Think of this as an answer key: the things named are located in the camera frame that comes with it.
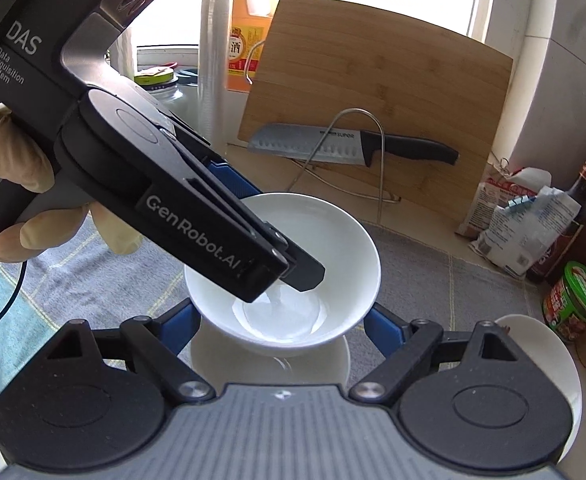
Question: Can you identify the person's left hand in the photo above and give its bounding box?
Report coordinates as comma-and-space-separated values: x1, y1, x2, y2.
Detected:
0, 104, 145, 264

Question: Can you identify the yellow cooking wine bottle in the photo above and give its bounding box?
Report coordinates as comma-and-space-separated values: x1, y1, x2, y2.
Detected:
227, 0, 276, 93

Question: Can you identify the glass jar with yellow lid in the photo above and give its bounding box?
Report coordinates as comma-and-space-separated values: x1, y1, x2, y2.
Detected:
134, 65, 201, 133

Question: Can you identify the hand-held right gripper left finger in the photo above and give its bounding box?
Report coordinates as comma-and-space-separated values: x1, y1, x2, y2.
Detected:
46, 299, 214, 403

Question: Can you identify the green-lid sauce jar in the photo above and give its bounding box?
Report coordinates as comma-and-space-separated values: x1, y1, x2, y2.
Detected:
543, 261, 586, 343

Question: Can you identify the metal wire rack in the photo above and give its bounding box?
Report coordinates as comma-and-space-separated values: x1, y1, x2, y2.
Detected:
244, 40, 403, 226

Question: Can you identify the bamboo cutting board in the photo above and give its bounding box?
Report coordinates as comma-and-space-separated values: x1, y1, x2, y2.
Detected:
236, 0, 514, 225

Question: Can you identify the white fruit-print plate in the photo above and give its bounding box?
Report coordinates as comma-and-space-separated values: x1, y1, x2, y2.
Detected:
495, 314, 584, 466

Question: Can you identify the plastic wrap roll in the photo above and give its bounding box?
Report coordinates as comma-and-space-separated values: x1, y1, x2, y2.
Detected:
198, 0, 236, 148

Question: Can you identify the black-handled kitchen knife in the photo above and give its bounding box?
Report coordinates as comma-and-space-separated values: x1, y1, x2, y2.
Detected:
247, 122, 460, 168

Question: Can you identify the white bag with blue print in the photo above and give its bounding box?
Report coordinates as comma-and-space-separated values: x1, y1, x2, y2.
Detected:
469, 186, 582, 277

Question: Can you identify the white bag with red print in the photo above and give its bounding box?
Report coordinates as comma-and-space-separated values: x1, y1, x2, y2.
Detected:
455, 167, 554, 241

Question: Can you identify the grey checked cloth mat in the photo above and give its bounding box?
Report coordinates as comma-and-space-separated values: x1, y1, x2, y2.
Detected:
28, 210, 546, 396

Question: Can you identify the white ceramic bowl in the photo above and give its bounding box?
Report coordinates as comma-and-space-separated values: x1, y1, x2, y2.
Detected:
189, 317, 351, 395
184, 192, 382, 358

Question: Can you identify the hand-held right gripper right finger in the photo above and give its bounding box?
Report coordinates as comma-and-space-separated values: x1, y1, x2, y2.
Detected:
348, 304, 516, 403

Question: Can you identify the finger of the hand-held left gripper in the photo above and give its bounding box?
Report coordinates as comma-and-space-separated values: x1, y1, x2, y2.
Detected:
205, 159, 261, 201
164, 125, 327, 293

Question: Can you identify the dark soy sauce bottle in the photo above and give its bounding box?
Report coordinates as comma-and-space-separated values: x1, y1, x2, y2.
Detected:
525, 140, 586, 286

